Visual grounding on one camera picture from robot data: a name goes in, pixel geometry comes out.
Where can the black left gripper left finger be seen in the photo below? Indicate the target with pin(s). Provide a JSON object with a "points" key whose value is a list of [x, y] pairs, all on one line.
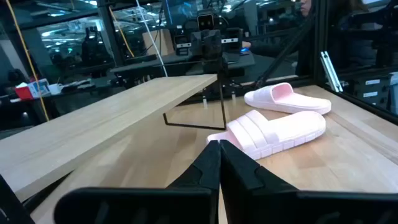
{"points": [[186, 202]]}

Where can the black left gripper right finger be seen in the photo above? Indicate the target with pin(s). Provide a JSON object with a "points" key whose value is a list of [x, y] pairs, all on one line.
{"points": [[264, 205]]}

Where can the pink rubber slide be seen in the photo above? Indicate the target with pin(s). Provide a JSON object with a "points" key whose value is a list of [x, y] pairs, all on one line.
{"points": [[273, 130], [289, 99]]}

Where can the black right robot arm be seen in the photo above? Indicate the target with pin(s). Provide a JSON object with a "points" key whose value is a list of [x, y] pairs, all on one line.
{"points": [[232, 34]]}

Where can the cardboard box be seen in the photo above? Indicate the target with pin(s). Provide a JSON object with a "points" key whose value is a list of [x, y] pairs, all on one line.
{"points": [[158, 42]]}

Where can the person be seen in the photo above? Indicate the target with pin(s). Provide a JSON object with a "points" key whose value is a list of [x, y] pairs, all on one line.
{"points": [[342, 37]]}

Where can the white mug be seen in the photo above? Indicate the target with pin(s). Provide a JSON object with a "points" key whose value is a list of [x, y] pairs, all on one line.
{"points": [[55, 89]]}

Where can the white and blue box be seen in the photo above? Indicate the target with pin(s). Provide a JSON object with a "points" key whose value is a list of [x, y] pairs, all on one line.
{"points": [[39, 88]]}

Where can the red box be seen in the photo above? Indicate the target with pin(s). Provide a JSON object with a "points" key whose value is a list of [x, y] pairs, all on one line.
{"points": [[23, 92]]}

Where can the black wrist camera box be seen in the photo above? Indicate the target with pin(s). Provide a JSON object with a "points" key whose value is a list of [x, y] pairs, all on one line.
{"points": [[206, 21]]}

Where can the wooden shelf with black frame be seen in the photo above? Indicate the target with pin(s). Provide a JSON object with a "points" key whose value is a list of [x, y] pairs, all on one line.
{"points": [[93, 124]]}

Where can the silver metal bracket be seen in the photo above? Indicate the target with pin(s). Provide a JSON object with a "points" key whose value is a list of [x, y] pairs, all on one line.
{"points": [[331, 71]]}

